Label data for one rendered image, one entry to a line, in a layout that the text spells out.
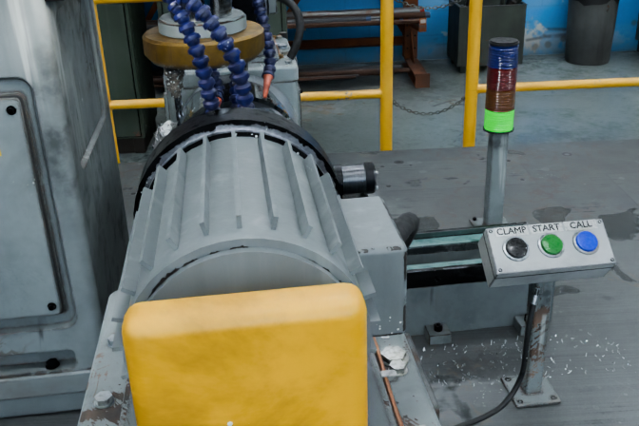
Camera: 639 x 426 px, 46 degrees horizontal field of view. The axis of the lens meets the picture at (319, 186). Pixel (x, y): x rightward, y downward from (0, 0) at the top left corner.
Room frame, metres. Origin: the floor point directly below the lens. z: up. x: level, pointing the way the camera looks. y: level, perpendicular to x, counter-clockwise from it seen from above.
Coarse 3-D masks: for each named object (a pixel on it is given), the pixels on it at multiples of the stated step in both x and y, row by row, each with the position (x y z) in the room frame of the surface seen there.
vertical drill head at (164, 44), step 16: (208, 0) 1.08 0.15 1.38; (224, 0) 1.09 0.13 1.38; (192, 16) 1.07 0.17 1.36; (224, 16) 1.09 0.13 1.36; (240, 16) 1.10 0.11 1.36; (160, 32) 1.09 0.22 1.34; (176, 32) 1.06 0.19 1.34; (208, 32) 1.06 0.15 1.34; (240, 32) 1.09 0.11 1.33; (256, 32) 1.09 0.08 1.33; (144, 48) 1.09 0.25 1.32; (160, 48) 1.04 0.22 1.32; (176, 48) 1.03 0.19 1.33; (208, 48) 1.03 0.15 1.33; (240, 48) 1.05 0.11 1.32; (256, 48) 1.08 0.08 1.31; (160, 64) 1.05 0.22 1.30; (176, 64) 1.03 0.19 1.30; (192, 64) 1.03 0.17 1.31; (208, 64) 1.03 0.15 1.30; (224, 64) 1.04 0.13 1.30; (176, 80) 1.07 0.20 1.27; (176, 96) 1.07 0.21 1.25; (176, 112) 1.07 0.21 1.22
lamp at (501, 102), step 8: (488, 88) 1.47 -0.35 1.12; (488, 96) 1.47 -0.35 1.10; (496, 96) 1.45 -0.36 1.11; (504, 96) 1.45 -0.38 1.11; (512, 96) 1.46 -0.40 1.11; (488, 104) 1.47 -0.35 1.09; (496, 104) 1.45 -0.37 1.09; (504, 104) 1.45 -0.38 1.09; (512, 104) 1.46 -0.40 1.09; (504, 112) 1.45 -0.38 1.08
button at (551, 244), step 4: (544, 236) 0.91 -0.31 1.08; (548, 236) 0.91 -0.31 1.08; (552, 236) 0.91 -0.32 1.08; (556, 236) 0.91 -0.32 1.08; (544, 240) 0.90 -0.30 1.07; (548, 240) 0.90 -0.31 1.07; (552, 240) 0.90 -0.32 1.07; (556, 240) 0.91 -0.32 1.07; (560, 240) 0.91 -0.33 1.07; (544, 244) 0.90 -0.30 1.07; (548, 244) 0.90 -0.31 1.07; (552, 244) 0.90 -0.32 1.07; (556, 244) 0.90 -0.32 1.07; (560, 244) 0.90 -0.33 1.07; (544, 248) 0.90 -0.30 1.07; (548, 248) 0.89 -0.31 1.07; (552, 248) 0.89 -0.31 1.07; (556, 248) 0.89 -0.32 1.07; (560, 248) 0.90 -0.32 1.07; (548, 252) 0.89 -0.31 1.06; (552, 252) 0.89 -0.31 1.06; (556, 252) 0.89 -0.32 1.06
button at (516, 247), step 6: (510, 240) 0.90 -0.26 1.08; (516, 240) 0.90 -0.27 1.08; (522, 240) 0.90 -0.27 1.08; (510, 246) 0.90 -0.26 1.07; (516, 246) 0.89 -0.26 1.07; (522, 246) 0.90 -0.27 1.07; (510, 252) 0.89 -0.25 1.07; (516, 252) 0.89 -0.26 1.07; (522, 252) 0.89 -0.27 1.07; (516, 258) 0.89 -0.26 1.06
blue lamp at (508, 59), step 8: (496, 48) 1.46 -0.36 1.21; (504, 48) 1.45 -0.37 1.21; (512, 48) 1.45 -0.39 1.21; (488, 56) 1.49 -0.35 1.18; (496, 56) 1.46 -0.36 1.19; (504, 56) 1.45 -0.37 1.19; (512, 56) 1.45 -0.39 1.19; (488, 64) 1.48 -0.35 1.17; (496, 64) 1.46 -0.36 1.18; (504, 64) 1.45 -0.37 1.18; (512, 64) 1.45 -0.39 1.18
